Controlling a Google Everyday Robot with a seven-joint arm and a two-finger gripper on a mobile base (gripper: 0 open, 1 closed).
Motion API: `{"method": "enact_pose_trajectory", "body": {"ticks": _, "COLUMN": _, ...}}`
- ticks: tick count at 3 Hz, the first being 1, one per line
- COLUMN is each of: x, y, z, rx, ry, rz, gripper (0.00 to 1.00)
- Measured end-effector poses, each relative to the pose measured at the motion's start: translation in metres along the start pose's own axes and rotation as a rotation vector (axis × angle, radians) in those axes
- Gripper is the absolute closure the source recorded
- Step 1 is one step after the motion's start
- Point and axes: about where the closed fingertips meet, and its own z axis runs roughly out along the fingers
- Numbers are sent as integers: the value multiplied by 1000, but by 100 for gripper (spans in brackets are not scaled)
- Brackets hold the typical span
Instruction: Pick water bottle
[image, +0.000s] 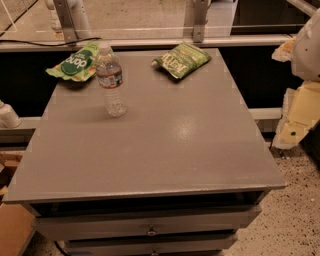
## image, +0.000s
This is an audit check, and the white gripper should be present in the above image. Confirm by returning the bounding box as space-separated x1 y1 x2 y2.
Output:
271 9 320 150

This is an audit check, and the clear plastic water bottle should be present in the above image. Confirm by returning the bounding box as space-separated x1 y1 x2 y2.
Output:
94 42 127 117

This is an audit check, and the green chips bag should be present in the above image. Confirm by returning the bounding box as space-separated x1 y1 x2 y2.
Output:
151 42 211 79

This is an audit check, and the grey drawer cabinet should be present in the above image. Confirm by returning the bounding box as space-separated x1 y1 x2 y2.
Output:
2 47 288 256

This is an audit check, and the upper grey drawer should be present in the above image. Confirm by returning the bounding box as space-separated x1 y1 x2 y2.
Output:
33 205 261 240

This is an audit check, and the grey drawer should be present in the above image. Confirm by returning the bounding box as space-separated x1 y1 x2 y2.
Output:
65 233 237 256
33 205 261 240

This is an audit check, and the lower grey drawer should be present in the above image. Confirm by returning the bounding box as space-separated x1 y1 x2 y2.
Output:
65 233 237 256

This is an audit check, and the green white snack bag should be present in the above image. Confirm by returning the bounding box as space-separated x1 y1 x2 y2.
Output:
46 42 98 82

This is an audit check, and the white pipe at left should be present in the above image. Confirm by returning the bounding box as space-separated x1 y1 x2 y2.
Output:
0 100 21 128

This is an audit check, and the cardboard box at left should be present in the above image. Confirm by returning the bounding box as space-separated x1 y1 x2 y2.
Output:
0 151 34 256

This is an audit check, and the metal bracket centre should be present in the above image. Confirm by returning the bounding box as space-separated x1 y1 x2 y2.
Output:
183 0 211 43

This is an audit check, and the metal bracket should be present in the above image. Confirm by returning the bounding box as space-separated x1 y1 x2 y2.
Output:
183 0 211 43
53 0 77 44

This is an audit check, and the metal bracket left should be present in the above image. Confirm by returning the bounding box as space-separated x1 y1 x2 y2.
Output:
53 0 77 44

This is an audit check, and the black cable on ledge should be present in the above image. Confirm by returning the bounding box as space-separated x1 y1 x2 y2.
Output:
0 36 102 47

